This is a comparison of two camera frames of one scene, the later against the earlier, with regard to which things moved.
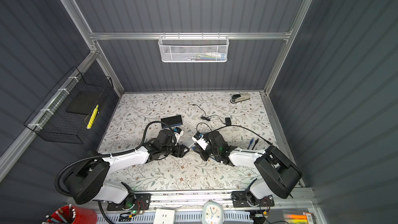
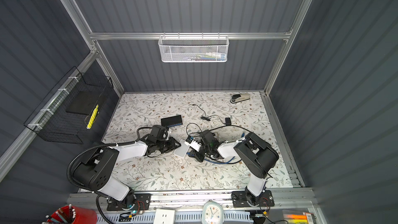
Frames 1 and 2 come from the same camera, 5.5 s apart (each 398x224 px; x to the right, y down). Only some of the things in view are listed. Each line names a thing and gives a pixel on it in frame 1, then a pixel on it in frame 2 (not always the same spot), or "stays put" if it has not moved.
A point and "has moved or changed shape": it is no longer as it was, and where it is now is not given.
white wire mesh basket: x=193 y=49 stays put
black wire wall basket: x=66 y=115 stays put
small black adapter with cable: x=228 y=120 stays put
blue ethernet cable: x=251 y=141 has moved or changed shape
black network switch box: x=171 y=121 stays put
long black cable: x=269 y=143 has moved or changed shape
